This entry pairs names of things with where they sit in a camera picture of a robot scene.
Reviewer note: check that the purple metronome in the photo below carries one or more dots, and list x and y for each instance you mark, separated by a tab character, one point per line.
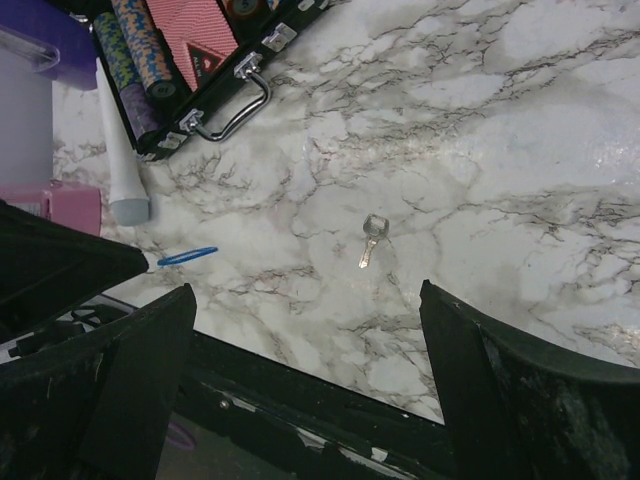
41	39

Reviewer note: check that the blue key tag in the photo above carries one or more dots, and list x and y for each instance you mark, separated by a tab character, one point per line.
186	256

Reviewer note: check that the silver key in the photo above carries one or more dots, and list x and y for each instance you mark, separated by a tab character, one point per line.
376	229

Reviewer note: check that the black poker chip case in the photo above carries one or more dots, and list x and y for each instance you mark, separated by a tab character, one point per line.
159	110

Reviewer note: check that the pink box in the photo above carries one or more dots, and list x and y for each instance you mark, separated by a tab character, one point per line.
71	204

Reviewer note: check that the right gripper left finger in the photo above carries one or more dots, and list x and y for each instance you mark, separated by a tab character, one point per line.
98	406

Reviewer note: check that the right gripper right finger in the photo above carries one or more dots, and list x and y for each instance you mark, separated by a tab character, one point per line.
519	407

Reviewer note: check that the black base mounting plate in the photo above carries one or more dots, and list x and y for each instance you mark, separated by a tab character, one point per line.
303	424

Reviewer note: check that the white microphone toy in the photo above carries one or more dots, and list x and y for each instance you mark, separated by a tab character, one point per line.
128	199

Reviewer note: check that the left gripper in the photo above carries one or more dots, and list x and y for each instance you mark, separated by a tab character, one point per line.
47	268

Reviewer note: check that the pink playing card deck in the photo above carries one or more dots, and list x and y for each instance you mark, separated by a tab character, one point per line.
197	34

